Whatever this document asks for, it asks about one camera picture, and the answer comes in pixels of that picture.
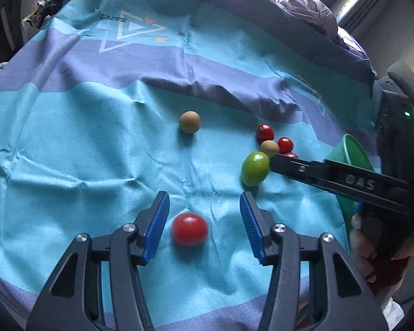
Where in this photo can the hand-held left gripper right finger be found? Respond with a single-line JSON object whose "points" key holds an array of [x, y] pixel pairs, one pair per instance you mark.
{"points": [[251, 227]]}

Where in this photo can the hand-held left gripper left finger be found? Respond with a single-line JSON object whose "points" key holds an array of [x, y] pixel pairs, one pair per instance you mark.
{"points": [[157, 227]]}

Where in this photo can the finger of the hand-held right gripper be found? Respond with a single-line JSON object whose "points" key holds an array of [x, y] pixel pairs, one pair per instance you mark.
{"points": [[296, 169]]}

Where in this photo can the red cherry tomato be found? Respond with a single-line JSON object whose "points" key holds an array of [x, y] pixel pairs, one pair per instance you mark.
{"points": [[265, 132], [285, 143], [290, 155]]}

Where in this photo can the large red tomato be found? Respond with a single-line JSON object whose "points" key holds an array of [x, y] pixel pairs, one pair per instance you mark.
{"points": [[189, 229]]}

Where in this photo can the small brown longan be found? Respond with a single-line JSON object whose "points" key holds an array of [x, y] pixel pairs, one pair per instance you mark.
{"points": [[269, 147]]}

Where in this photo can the green plastic bowl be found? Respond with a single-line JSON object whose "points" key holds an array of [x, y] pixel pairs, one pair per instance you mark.
{"points": [[355, 155]]}

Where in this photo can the green oval fruit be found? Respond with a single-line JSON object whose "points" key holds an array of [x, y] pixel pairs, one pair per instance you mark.
{"points": [[255, 169]]}

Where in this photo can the large brown longan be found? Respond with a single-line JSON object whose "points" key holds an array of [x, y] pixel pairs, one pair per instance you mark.
{"points": [[190, 122]]}

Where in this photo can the person's right hand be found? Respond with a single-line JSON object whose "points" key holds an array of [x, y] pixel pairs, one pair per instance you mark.
{"points": [[360, 251]]}

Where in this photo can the grey upholstered chair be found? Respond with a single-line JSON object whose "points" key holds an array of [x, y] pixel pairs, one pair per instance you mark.
{"points": [[410, 79]]}

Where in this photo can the teal and purple printed blanket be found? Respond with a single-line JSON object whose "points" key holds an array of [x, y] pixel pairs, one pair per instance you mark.
{"points": [[89, 144]]}

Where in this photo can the red garment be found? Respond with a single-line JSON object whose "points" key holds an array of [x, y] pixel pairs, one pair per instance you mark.
{"points": [[391, 270]]}

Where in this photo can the grey crumpled quilt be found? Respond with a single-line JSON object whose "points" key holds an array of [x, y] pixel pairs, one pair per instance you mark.
{"points": [[310, 10]]}

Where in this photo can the pile of dark clutter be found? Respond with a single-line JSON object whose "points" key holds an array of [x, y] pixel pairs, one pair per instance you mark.
{"points": [[46, 7]]}

